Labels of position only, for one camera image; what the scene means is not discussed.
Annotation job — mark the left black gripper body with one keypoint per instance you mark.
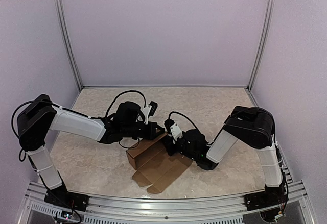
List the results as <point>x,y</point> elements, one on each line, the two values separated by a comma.
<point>129,130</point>

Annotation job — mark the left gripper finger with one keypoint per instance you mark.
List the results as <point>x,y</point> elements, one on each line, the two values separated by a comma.
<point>159,135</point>
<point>158,128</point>

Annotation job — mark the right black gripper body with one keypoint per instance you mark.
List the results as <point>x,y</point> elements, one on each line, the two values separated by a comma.
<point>190,154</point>

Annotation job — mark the brown cardboard box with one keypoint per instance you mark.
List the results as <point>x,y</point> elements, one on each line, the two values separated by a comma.
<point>154,168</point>

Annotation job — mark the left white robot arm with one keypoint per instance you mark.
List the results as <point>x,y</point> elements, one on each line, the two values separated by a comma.
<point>41,115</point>

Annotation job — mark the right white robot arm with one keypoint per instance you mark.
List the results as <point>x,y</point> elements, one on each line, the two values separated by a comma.
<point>253,126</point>

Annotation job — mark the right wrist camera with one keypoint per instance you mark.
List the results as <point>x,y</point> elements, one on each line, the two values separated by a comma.
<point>173,129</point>

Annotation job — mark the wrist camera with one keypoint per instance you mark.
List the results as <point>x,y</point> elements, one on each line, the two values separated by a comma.
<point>149,111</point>
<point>173,129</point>

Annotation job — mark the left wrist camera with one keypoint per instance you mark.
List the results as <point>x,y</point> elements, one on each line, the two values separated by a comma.
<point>149,111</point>

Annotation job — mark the front aluminium rail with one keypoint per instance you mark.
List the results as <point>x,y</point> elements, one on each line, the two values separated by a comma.
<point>221,209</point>

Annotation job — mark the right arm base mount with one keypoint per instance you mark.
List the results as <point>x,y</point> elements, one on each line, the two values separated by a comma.
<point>264,199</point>

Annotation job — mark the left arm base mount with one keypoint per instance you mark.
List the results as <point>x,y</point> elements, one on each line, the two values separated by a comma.
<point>66,199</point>

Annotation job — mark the left aluminium frame post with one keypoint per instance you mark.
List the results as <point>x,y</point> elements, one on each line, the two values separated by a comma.
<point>67,44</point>

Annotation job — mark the aluminium frame post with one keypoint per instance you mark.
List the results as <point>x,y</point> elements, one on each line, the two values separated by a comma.
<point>67,44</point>
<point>262,43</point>

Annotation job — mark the right aluminium frame post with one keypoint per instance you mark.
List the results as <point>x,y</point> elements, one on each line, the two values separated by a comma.
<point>262,43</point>

